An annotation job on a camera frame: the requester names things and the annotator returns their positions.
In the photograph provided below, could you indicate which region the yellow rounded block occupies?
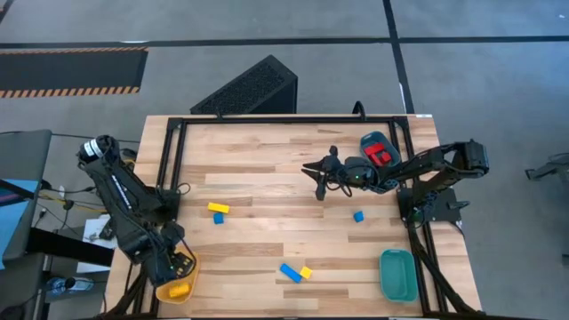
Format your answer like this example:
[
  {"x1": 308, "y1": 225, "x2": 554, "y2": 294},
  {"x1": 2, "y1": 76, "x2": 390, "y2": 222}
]
[{"x1": 168, "y1": 283, "x2": 192, "y2": 300}]

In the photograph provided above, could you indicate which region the black aluminium table frame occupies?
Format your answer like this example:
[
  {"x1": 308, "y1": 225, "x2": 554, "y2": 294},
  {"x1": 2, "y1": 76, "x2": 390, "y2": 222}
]
[{"x1": 101, "y1": 114, "x2": 479, "y2": 319}]

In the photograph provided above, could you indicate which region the yellow plastic bin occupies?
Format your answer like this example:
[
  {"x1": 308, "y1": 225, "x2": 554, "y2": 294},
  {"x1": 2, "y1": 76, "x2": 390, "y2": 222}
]
[{"x1": 155, "y1": 250, "x2": 202, "y2": 306}]

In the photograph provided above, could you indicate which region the clear water bottle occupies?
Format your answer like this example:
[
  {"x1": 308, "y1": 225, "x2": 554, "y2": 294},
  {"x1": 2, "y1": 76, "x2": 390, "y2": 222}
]
[{"x1": 45, "y1": 276, "x2": 96, "y2": 298}]

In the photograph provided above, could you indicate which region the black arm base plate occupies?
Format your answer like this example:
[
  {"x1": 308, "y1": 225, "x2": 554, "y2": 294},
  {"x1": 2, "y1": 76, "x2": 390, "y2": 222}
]
[{"x1": 397, "y1": 186, "x2": 463, "y2": 225}]

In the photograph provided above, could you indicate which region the black hazard-striped floor mat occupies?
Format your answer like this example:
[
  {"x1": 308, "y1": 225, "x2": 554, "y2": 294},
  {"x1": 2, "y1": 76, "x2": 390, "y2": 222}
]
[{"x1": 0, "y1": 45, "x2": 149, "y2": 100}]

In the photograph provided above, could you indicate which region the long blue block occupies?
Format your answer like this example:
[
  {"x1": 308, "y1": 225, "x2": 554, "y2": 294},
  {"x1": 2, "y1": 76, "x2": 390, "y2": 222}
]
[{"x1": 278, "y1": 262, "x2": 304, "y2": 284}]

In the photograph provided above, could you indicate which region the grey desk top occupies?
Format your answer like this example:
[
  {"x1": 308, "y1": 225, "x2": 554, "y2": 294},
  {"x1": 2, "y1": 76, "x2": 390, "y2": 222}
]
[{"x1": 0, "y1": 129, "x2": 53, "y2": 263}]

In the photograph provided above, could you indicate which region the black flat bar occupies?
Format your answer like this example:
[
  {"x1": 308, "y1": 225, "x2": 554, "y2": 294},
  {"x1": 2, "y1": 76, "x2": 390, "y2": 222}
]
[{"x1": 25, "y1": 227, "x2": 116, "y2": 268}]

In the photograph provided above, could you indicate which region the black chair base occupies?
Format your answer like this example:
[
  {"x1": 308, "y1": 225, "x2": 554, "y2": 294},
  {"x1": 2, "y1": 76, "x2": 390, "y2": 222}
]
[{"x1": 524, "y1": 152, "x2": 569, "y2": 182}]

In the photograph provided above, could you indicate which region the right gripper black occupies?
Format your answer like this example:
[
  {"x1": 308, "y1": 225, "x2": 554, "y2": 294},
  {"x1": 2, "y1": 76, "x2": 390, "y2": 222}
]
[{"x1": 301, "y1": 155, "x2": 381, "y2": 202}]

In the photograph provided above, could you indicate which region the black perforated computer tower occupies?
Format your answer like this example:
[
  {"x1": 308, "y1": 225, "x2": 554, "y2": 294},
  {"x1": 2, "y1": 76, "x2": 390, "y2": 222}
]
[{"x1": 189, "y1": 53, "x2": 300, "y2": 116}]

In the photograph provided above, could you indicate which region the white paper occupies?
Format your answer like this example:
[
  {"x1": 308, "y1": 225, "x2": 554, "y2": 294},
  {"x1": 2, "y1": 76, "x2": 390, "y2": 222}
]
[{"x1": 75, "y1": 214, "x2": 120, "y2": 275}]

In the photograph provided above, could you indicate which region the teal plastic bin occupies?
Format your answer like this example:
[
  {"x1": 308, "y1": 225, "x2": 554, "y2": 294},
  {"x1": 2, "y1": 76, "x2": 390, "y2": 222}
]
[{"x1": 378, "y1": 248, "x2": 421, "y2": 305}]

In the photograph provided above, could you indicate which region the blue sheet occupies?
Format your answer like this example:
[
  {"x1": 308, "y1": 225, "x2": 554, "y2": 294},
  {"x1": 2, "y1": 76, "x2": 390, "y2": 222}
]
[{"x1": 0, "y1": 179, "x2": 40, "y2": 270}]

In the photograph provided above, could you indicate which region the grey plastic bin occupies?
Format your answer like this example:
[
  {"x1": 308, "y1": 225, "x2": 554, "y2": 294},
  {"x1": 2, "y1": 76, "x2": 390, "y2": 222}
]
[{"x1": 358, "y1": 130, "x2": 402, "y2": 169}]

